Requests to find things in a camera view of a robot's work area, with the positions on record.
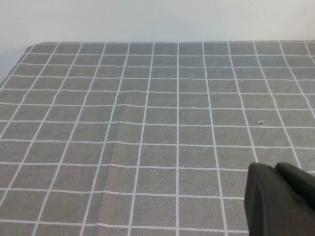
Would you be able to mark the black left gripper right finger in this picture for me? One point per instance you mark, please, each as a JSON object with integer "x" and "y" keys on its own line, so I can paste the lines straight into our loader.
{"x": 302, "y": 184}

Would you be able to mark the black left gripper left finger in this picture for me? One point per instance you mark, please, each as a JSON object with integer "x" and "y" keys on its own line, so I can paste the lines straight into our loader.
{"x": 265, "y": 204}

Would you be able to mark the small dark debris speck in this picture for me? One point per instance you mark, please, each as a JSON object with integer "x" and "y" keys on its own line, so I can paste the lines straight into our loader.
{"x": 259, "y": 122}

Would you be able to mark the grey white-checked tablecloth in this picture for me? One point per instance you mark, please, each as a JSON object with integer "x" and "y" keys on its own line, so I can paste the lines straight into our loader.
{"x": 123, "y": 147}

